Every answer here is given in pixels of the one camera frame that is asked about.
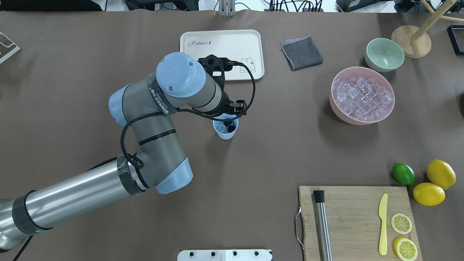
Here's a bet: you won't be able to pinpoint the pink bowl of ice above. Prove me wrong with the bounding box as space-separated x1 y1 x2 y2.
329 67 395 125

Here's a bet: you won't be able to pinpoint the light blue plastic cup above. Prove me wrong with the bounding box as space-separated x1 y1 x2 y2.
213 113 239 140

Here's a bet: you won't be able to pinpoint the steel muddler black tip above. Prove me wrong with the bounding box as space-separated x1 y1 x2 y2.
313 190 333 261

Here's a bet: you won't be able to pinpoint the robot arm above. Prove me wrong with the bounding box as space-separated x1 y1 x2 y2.
0 52 252 253

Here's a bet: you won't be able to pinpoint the yellow plastic knife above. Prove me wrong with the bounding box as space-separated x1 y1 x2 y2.
378 193 388 256

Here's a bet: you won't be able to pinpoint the aluminium camera post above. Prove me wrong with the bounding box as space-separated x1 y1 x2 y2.
217 0 236 17

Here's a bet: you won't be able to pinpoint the grey folded cloth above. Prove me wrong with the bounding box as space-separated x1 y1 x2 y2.
281 35 323 71

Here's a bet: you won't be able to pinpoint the lemon slice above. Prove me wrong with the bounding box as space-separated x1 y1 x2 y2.
390 213 413 235
393 237 419 261

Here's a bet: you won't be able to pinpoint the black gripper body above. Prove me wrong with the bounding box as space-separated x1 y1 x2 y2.
208 91 248 117

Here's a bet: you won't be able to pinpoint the lemon slice lower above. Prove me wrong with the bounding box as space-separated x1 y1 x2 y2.
393 237 419 261

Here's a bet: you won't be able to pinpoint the bamboo cutting board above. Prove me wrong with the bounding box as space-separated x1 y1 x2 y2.
298 186 419 261

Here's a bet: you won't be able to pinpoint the cream rabbit serving tray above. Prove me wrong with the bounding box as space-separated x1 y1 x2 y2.
179 29 265 79

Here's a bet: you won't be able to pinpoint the green lime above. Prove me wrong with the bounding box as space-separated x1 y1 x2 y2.
392 162 416 186

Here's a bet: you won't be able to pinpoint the yellow lemon upper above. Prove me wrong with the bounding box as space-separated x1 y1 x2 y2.
426 159 457 190

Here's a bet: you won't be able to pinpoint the dark red cherries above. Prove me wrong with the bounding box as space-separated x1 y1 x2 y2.
227 125 236 133

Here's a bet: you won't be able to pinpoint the yellow lemon lower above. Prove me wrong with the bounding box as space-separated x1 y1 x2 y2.
413 182 446 206

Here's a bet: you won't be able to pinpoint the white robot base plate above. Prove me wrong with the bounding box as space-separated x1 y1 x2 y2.
177 249 273 261

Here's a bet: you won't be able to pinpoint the mint green bowl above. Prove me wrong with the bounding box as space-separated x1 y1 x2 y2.
364 38 405 73

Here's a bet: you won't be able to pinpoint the wooden cup rack stand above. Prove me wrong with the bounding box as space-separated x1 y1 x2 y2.
391 0 463 58

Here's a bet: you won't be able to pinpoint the black frame tray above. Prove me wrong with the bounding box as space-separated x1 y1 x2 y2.
446 25 464 55

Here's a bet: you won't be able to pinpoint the lemon slice upper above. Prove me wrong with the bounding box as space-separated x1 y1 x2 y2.
390 213 413 235

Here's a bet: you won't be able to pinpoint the white wire rack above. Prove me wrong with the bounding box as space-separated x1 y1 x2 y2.
0 32 20 64

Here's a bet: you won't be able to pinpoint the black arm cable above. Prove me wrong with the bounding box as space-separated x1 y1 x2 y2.
13 60 256 261

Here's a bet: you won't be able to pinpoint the yellow lemon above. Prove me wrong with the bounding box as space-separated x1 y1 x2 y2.
426 159 457 190
413 182 446 206

